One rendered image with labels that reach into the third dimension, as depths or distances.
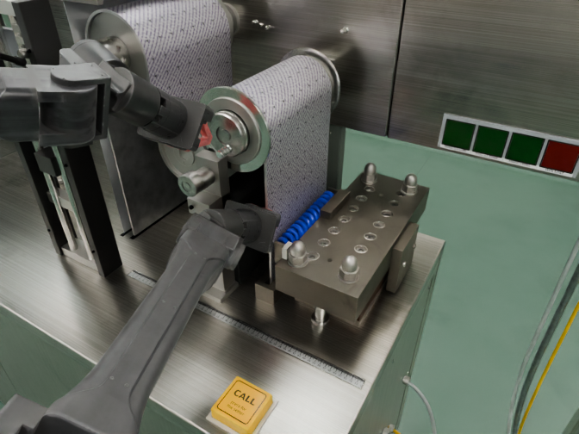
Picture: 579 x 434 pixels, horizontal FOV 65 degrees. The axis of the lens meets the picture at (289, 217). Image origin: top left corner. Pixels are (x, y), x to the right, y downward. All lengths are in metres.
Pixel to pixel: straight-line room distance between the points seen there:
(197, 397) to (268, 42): 0.74
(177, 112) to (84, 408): 0.40
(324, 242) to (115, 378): 0.58
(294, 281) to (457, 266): 1.78
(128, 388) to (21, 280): 0.78
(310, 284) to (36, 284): 0.59
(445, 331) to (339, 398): 1.42
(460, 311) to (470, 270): 0.31
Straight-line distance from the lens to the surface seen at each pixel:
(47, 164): 0.97
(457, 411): 1.95
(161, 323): 0.43
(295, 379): 0.82
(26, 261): 1.18
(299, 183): 0.89
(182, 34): 0.92
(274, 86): 0.80
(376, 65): 0.98
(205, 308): 0.93
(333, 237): 0.88
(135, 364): 0.39
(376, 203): 0.99
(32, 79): 0.55
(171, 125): 0.63
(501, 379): 2.09
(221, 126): 0.75
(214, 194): 0.82
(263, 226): 0.75
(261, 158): 0.75
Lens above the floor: 1.57
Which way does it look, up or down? 35 degrees down
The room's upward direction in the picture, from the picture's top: straight up
